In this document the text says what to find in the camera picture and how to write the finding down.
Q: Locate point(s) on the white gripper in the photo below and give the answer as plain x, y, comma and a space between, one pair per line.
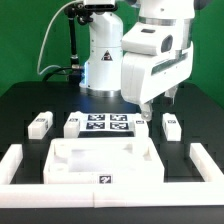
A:
144, 77

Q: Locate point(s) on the white desk tabletop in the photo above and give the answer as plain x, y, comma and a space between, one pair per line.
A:
113, 160

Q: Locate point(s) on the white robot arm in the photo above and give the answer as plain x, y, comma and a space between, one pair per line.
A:
111, 20

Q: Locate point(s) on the marker tag sheet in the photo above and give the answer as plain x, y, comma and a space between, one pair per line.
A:
106, 122

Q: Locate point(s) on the white U-shaped obstacle frame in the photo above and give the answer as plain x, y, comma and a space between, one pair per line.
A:
77, 196

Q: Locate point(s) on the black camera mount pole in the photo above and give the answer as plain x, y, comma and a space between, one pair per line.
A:
76, 12

